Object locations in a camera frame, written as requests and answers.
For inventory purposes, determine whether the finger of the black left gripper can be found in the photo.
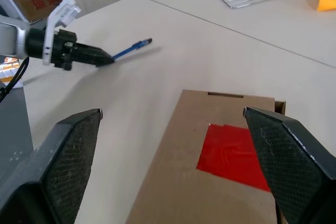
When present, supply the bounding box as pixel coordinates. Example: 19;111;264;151
76;42;116;62
77;52;112;67

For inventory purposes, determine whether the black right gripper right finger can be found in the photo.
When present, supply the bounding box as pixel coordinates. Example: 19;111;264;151
243;106;336;224

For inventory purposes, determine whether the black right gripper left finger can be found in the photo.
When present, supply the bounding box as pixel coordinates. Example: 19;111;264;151
0;108;103;224

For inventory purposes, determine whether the brown cardboard box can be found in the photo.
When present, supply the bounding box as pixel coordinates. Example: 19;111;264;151
125;89;287;224

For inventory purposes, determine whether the red tape patch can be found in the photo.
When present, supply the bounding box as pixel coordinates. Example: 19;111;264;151
196;123;271;193

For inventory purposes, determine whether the yellow white package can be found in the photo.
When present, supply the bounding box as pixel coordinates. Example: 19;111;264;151
0;56;24;88

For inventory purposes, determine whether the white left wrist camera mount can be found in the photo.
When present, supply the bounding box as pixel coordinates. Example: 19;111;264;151
43;0;82;66

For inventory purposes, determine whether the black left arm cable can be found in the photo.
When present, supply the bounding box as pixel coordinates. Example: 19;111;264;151
0;56;30;103

